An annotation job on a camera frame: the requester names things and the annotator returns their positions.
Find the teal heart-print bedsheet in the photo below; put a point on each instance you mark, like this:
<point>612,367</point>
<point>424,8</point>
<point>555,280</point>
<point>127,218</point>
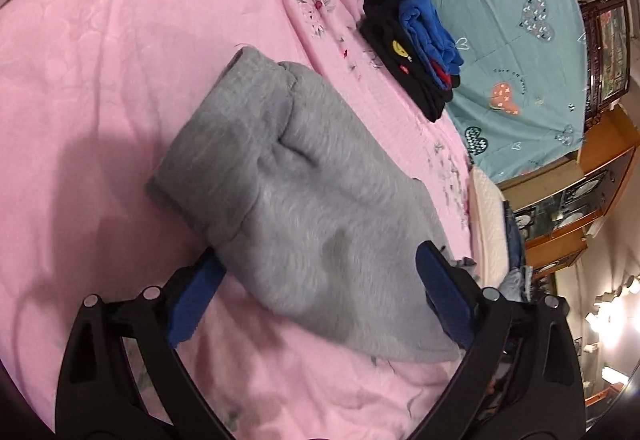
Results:
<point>521,101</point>

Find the dark framed picture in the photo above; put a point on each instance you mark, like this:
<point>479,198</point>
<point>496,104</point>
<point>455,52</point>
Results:
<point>607,35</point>

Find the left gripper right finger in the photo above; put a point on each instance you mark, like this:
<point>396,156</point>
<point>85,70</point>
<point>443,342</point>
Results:
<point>519,377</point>

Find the grey sweatpants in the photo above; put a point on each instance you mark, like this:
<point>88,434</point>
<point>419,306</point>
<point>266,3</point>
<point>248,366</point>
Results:
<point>307,210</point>

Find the wooden cabinet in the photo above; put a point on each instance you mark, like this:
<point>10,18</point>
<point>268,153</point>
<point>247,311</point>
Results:
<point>556,206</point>

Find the folded black and blue clothes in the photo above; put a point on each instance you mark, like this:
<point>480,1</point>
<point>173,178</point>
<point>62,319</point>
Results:
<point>413,45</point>

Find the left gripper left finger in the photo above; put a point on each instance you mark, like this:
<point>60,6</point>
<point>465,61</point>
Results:
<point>97,396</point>

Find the cream quilted cushion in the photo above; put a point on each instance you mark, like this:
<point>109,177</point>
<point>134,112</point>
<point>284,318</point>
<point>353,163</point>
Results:
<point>488,229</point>

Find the pink floral blanket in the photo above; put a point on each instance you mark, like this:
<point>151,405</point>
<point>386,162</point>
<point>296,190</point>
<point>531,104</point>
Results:
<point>92,92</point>

